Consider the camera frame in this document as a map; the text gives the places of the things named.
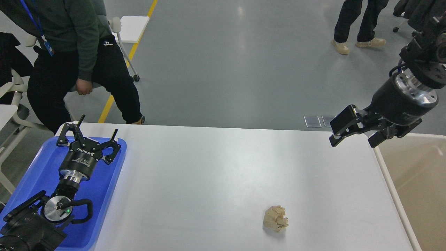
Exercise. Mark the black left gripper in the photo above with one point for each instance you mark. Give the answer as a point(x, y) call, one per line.
point(81, 157)

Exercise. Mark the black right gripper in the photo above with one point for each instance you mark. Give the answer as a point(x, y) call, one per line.
point(400, 102)

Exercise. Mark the beige paper ball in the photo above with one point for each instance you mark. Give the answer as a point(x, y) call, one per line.
point(275, 219)

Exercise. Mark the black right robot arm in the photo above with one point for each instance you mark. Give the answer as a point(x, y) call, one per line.
point(424, 57)

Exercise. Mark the right metal floor plate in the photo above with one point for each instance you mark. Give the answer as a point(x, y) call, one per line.
point(326, 119)

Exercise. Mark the metal floor plate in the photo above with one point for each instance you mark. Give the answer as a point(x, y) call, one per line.
point(326, 119)
point(312, 122)

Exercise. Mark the left metal floor plate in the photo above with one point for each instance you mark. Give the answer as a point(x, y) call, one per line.
point(312, 122)

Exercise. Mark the blue plastic tray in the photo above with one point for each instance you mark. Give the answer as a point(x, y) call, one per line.
point(62, 188)

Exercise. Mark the beige plastic bin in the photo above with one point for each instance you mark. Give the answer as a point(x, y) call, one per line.
point(414, 168)

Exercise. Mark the white chair at left edge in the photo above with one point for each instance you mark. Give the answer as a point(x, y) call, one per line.
point(14, 123)

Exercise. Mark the seated person green sweater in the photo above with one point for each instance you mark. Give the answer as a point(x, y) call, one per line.
point(76, 49)

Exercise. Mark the walking person dark trousers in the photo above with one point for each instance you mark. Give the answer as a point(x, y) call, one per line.
point(350, 11)

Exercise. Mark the chair with dark coat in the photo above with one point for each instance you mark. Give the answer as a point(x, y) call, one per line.
point(419, 13)

